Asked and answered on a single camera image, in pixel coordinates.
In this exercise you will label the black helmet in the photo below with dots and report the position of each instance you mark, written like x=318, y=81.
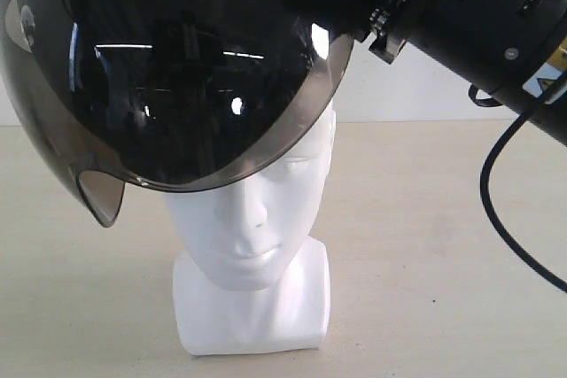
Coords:
x=177, y=96

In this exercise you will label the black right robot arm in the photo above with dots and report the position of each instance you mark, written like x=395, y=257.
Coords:
x=514, y=51

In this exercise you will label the white mannequin head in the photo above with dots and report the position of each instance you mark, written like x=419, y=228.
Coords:
x=251, y=279

